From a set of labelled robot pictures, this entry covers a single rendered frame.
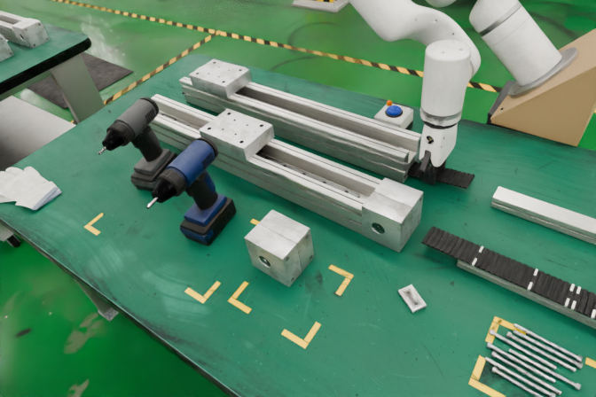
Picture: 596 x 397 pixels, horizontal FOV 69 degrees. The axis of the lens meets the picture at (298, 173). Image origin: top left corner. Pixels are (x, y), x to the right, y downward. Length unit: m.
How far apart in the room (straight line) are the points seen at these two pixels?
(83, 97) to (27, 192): 1.12
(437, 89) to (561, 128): 0.45
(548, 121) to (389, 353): 0.72
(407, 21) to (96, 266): 0.85
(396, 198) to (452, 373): 0.33
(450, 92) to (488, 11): 0.41
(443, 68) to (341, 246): 0.42
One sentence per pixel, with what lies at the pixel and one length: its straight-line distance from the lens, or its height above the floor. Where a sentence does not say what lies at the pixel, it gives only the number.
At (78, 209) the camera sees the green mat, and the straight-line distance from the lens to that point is 1.27.
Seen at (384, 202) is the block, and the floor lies 0.87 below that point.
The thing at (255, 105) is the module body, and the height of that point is 0.86.
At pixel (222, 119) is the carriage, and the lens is 1.16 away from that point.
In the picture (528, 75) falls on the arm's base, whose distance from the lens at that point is 1.31.
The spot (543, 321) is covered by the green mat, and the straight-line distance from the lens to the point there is 0.91.
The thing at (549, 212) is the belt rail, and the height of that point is 0.81.
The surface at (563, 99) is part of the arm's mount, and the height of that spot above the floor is 0.90.
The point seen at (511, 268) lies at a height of 0.81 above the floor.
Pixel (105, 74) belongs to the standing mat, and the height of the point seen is 0.01.
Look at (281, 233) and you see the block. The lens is 0.87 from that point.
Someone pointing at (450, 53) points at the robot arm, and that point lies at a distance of 0.88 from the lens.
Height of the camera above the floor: 1.53
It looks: 42 degrees down
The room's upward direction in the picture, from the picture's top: 9 degrees counter-clockwise
